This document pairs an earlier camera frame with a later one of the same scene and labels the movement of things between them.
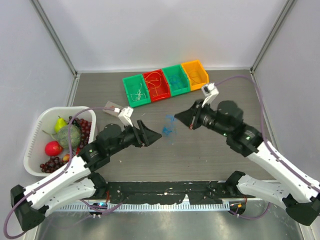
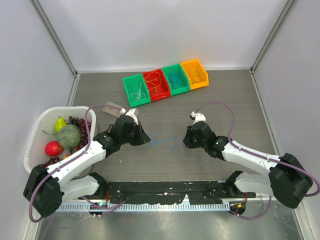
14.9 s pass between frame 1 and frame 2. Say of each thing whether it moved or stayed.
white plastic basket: stayed
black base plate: stayed
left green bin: stayed
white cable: stayed
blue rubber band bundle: moved
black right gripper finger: moved
